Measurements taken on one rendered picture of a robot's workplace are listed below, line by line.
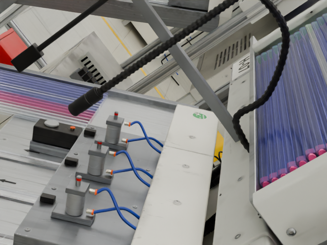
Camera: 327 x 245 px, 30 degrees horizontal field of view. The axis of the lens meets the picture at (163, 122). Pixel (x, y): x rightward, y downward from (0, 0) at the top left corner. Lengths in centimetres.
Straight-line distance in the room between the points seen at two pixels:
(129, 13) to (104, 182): 127
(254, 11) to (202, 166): 114
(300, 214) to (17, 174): 50
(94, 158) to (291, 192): 34
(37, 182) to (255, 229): 42
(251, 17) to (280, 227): 143
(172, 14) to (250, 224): 144
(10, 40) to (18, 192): 91
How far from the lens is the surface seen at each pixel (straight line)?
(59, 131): 101
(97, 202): 80
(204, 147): 96
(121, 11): 206
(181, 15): 204
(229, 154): 86
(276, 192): 59
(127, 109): 126
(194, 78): 85
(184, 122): 104
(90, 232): 74
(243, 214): 69
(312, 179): 58
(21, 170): 98
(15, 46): 178
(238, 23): 200
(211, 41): 202
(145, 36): 546
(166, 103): 130
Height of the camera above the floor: 155
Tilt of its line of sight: 19 degrees down
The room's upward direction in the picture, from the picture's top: 57 degrees clockwise
